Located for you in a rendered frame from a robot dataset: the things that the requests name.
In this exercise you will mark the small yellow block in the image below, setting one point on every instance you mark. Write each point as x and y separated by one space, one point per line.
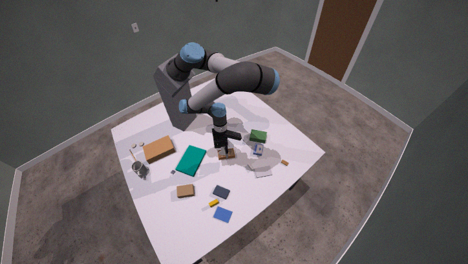
213 203

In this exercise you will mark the blue flat square pad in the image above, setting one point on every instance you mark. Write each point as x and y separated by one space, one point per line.
222 214

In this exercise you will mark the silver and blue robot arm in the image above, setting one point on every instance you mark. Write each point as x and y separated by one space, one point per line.
233 76

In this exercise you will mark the grey mug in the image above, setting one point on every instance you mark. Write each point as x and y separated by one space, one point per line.
138 166

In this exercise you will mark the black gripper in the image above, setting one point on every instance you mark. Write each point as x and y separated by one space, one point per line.
220 141

